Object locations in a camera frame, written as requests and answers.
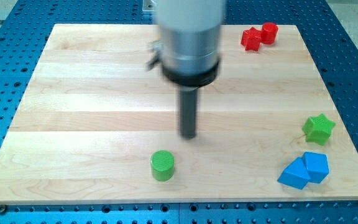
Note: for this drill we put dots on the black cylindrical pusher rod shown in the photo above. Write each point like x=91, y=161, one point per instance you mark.
x=188, y=100

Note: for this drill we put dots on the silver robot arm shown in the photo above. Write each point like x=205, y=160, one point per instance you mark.
x=188, y=51

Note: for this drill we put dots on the red star block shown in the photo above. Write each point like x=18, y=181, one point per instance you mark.
x=251, y=39

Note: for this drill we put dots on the green star block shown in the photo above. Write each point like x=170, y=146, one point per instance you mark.
x=318, y=129

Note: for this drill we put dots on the green cylinder block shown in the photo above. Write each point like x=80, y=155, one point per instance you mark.
x=162, y=165

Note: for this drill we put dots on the light wooden board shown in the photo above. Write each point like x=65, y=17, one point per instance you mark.
x=92, y=116

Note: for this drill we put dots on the red cylinder block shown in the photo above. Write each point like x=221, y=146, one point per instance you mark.
x=269, y=33

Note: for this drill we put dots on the blue triangular block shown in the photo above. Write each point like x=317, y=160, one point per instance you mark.
x=295, y=175

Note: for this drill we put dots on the blue cube block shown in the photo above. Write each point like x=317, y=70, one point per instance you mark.
x=317, y=166

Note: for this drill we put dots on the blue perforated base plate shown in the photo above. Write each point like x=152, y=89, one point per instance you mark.
x=25, y=30

